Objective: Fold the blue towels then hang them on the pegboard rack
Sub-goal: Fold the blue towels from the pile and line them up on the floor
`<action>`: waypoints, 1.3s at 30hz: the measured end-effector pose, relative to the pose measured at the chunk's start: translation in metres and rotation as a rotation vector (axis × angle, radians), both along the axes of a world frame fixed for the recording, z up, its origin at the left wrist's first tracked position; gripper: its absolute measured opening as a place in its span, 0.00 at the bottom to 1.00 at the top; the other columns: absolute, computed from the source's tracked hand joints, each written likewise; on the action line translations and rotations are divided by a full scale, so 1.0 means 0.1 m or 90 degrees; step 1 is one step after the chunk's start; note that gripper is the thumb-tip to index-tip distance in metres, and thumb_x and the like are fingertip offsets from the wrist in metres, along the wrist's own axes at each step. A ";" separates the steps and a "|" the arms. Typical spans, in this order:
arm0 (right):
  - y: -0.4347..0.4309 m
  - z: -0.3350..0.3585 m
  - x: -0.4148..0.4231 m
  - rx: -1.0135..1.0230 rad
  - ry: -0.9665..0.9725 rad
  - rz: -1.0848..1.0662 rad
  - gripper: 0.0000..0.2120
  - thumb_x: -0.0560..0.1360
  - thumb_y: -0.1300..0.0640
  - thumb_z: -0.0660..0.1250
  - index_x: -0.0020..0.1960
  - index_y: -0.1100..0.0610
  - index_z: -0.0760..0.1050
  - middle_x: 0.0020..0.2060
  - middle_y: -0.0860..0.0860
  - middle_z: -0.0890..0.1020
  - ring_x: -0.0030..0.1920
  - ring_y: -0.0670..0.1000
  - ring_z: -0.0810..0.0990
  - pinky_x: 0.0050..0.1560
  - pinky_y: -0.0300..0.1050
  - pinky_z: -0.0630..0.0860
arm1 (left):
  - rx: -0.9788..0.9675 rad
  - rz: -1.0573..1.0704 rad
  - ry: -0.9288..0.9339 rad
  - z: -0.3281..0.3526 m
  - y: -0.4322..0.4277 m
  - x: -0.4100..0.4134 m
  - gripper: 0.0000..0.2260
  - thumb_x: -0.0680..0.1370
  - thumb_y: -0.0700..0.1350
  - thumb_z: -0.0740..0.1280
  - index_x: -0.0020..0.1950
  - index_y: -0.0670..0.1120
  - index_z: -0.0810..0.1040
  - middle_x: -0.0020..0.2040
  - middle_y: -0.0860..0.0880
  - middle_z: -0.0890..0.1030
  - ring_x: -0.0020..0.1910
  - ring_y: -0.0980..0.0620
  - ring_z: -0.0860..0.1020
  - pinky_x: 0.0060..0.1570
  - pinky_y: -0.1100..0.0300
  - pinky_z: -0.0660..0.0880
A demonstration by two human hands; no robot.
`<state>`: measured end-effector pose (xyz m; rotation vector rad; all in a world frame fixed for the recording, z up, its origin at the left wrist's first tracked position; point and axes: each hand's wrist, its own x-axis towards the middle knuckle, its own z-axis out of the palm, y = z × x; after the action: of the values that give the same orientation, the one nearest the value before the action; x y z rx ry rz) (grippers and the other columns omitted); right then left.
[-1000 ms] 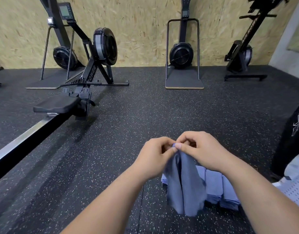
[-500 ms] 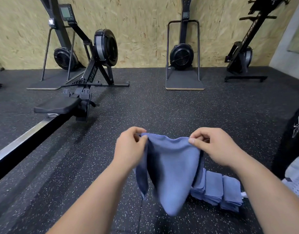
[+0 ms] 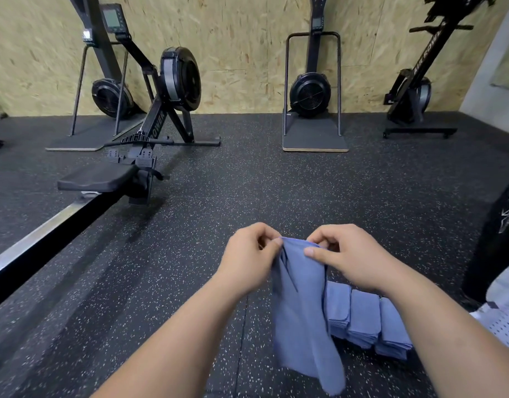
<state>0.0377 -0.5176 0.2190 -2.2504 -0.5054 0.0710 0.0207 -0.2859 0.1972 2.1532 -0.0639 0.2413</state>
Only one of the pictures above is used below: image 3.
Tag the person's left hand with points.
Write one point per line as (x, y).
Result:
(246, 259)

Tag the person's right hand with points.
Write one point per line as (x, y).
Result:
(358, 257)

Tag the blue towel pile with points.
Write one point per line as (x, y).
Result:
(304, 319)

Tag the white perforated metal rack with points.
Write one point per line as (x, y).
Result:
(503, 315)

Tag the person's left forearm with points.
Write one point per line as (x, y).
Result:
(167, 348)

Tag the person's right forearm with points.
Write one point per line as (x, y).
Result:
(458, 340)

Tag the black printed punching bag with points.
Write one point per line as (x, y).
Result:
(497, 240)

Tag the black ski trainer wooden-edged platform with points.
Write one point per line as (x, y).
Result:
(310, 95)

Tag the black upright exercise machine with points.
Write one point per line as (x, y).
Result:
(410, 93)

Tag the black ski trainer grey platform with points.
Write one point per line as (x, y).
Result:
(109, 97)

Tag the black rowing machine with rail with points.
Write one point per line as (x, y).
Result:
(80, 207)

